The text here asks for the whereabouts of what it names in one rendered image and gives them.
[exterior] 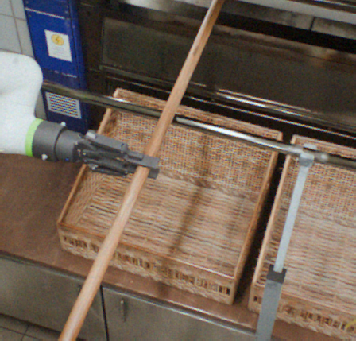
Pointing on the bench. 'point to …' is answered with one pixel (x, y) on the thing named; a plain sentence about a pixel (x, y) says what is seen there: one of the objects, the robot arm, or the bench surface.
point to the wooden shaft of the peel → (138, 180)
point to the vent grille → (63, 105)
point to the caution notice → (58, 45)
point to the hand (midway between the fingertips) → (144, 165)
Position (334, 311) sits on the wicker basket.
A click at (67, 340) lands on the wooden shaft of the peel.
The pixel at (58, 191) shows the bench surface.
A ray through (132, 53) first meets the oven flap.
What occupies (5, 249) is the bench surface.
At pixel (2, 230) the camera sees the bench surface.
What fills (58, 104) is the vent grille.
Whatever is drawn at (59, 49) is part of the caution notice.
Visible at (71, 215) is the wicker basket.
